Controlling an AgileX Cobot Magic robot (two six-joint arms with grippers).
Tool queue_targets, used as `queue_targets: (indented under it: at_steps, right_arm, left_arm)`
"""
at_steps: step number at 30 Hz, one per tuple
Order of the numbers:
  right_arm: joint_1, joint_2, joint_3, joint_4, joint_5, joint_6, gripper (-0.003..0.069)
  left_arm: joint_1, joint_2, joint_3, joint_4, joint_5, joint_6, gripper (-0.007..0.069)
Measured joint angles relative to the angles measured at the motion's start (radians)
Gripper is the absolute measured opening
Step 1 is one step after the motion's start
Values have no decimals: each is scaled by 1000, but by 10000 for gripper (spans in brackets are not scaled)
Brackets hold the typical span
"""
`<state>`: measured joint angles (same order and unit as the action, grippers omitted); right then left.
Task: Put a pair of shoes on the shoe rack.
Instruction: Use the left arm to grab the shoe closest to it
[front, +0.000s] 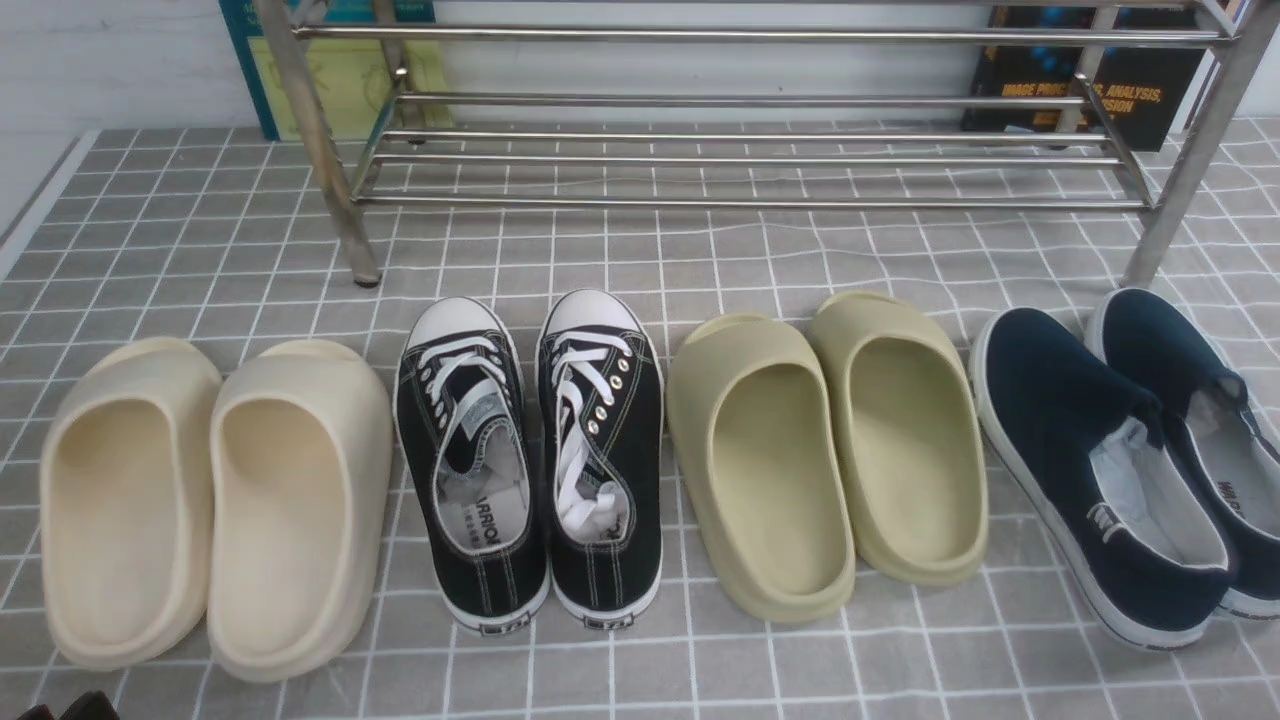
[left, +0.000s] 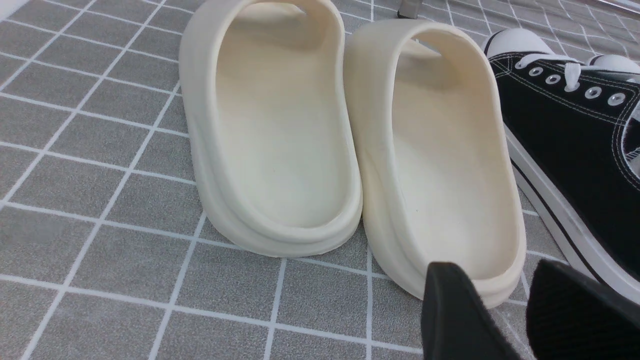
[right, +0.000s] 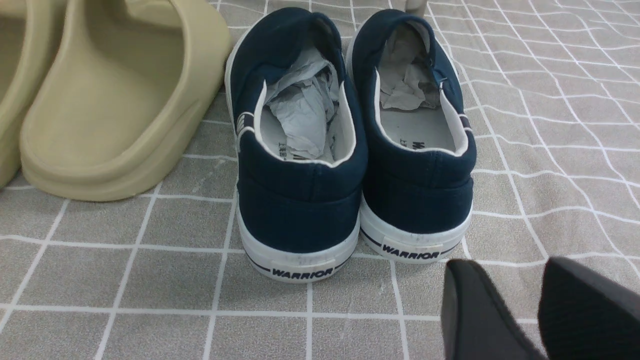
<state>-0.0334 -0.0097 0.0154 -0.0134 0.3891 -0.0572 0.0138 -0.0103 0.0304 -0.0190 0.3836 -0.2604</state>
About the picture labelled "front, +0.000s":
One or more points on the black canvas sneaker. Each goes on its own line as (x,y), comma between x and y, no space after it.
(601,401)
(459,409)

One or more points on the metal shoe rack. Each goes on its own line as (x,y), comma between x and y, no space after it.
(403,135)

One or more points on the olive slipper left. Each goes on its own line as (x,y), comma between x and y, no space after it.
(748,409)

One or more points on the olive slipper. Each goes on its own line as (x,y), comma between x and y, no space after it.
(748,409)
(907,437)

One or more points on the olive slipper right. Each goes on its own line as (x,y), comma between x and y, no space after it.
(907,437)

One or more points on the cream slipper inner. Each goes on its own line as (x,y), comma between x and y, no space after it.
(301,445)

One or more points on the cream slipper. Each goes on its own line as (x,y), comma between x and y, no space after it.
(125,483)
(301,445)

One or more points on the teal yellow book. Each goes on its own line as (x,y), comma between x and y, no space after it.
(351,77)

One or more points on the grey checked tablecloth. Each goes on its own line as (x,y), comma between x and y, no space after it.
(217,237)

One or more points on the navy slip-on shoe left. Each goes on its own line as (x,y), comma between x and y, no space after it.
(1090,450)

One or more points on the navy slip-on shoe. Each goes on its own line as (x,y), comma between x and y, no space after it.
(1090,450)
(1230,460)

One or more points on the cream slipper far left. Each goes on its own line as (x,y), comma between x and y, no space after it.
(125,483)

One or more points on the black orange-text book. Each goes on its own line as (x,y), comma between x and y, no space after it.
(1141,89)

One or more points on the navy slip-on shoe right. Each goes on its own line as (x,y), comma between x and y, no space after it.
(1230,460)

